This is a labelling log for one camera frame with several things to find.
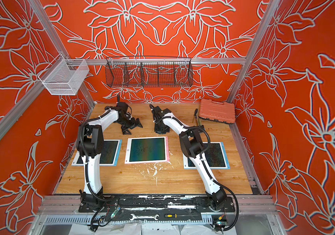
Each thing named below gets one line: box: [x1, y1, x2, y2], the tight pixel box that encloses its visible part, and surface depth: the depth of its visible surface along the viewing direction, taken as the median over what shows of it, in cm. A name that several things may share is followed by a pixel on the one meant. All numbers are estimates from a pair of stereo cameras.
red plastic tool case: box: [198, 98, 236, 124], surface depth 110 cm
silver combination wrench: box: [129, 213, 160, 221], surface depth 71 cm
